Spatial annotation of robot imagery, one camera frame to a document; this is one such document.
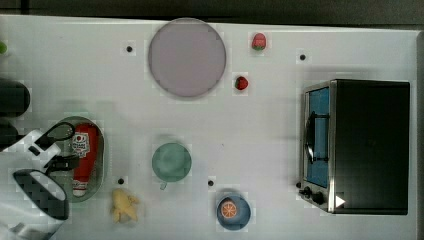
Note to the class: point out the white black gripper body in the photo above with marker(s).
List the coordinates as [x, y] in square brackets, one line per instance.
[43, 151]

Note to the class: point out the red ketchup bottle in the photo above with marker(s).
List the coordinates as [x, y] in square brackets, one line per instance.
[85, 145]

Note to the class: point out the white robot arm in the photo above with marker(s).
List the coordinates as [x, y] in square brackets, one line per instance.
[33, 206]

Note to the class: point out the green oval strainer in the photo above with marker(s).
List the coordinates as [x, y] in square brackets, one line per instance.
[65, 178]

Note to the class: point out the black cylinder lower left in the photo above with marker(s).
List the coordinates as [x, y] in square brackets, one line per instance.
[8, 134]

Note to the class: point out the black cylinder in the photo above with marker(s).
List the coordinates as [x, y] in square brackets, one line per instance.
[14, 98]
[8, 134]

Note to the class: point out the black cylinder upper left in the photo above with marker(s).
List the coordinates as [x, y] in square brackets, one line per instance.
[14, 98]

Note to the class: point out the yellow banana toy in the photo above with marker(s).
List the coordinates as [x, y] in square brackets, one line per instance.
[124, 204]

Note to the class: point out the green object at edge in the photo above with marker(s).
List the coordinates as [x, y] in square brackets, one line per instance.
[3, 48]

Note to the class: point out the green mug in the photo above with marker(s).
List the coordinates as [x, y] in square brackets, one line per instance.
[171, 162]

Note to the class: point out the round grey plate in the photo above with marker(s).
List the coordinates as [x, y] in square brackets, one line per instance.
[187, 57]

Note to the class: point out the orange slice toy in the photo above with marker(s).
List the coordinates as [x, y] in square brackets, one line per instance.
[228, 209]

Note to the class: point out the blue bowl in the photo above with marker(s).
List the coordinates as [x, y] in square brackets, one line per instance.
[243, 215]

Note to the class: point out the dark red strawberry toy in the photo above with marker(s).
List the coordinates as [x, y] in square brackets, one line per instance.
[241, 83]

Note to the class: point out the pink strawberry toy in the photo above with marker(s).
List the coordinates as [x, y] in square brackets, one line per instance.
[259, 42]

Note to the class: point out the silver toaster oven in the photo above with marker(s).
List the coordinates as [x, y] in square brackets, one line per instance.
[356, 147]

